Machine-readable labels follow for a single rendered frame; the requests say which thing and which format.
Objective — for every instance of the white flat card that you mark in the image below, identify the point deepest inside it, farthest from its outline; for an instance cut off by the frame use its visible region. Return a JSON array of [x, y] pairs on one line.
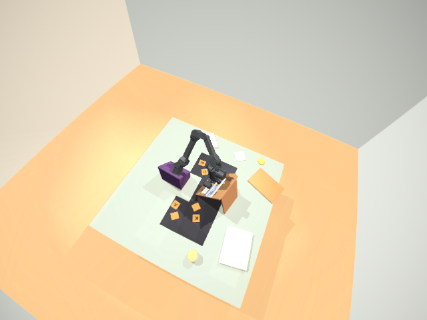
[[239, 156]]

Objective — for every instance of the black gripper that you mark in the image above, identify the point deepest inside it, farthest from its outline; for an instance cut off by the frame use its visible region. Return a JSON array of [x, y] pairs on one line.
[[208, 184]]

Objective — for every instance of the white cylindrical jar with orange lid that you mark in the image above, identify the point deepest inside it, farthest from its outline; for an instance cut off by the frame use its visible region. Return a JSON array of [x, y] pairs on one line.
[[192, 255]]

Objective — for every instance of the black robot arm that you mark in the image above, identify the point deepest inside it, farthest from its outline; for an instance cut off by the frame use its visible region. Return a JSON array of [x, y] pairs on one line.
[[214, 159]]

